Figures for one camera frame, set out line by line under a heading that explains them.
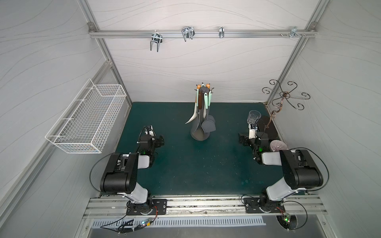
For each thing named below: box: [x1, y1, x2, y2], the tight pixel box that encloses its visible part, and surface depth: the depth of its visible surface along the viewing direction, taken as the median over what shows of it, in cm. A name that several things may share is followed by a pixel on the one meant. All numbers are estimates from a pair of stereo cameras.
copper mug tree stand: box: [259, 79, 311, 140], surface depth 86 cm
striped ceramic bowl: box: [269, 139, 289, 152], surface depth 95 cm
